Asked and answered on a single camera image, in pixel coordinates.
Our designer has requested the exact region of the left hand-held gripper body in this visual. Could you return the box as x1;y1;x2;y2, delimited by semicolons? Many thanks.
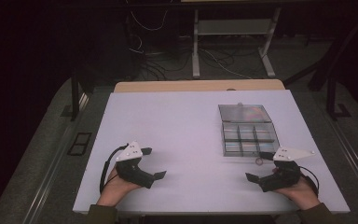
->
115;141;156;189

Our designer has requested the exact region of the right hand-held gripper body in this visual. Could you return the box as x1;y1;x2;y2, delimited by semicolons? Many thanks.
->
258;147;317;193

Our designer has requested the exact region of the clear plastic compartment box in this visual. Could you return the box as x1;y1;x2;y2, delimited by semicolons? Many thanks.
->
217;102;281;158

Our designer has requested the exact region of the person's left hand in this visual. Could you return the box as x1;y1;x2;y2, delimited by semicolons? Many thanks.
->
96;167;142;207

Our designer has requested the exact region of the person's right hand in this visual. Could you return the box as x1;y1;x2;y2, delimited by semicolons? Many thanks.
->
271;167;322;211

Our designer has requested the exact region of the wooden table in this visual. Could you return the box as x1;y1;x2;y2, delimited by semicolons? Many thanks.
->
114;78;286;93

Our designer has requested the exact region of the black metal stand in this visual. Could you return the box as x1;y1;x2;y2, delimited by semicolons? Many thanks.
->
60;69;90;122
325;73;352;121

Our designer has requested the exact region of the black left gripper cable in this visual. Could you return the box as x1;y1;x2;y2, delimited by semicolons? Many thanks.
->
99;143;129;194

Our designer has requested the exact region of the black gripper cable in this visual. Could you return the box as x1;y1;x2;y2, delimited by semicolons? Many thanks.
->
299;165;321;197
99;143;129;194

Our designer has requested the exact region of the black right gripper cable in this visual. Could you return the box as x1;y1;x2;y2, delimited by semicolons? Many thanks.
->
299;165;321;197

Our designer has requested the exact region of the black floor socket frame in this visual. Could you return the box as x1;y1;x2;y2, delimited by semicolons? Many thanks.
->
66;132;93;157

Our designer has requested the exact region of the bundle of black floor cables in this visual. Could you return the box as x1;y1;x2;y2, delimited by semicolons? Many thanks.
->
136;46;253;81

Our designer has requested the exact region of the white cable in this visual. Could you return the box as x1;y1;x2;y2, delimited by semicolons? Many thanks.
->
129;8;170;32

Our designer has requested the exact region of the white metal desk frame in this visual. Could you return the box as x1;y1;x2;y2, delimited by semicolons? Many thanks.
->
191;7;282;79

